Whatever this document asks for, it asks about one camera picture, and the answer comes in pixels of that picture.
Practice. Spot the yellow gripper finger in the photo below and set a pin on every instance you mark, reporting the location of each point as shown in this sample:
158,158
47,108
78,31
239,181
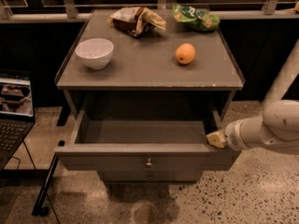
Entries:
217,139

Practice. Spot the grey top drawer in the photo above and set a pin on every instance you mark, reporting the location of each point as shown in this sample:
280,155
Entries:
122,145

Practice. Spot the grey drawer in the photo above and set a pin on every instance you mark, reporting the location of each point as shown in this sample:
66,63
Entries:
147,176
122,145

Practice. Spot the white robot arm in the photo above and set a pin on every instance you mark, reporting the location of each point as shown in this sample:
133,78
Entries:
277,129

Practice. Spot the grey drawer cabinet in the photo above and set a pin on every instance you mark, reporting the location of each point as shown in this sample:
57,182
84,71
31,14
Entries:
144,81

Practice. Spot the grey bottom drawer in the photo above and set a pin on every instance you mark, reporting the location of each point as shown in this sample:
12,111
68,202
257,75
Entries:
147,176

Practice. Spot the orange fruit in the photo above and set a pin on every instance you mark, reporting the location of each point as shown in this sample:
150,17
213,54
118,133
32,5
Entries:
185,54

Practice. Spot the green chip bag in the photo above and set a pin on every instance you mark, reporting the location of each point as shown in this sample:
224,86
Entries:
195,18

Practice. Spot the brown white chip bag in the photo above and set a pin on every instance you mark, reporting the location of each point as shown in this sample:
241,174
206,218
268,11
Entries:
136,21

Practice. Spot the white ceramic bowl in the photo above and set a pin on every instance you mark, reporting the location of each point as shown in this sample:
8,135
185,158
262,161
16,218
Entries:
95,53

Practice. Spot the metal window railing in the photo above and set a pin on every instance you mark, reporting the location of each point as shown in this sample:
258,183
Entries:
81,10

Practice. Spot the black laptop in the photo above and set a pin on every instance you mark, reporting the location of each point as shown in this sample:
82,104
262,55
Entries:
17,115

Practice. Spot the black laptop stand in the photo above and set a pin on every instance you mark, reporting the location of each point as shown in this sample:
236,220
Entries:
39,209

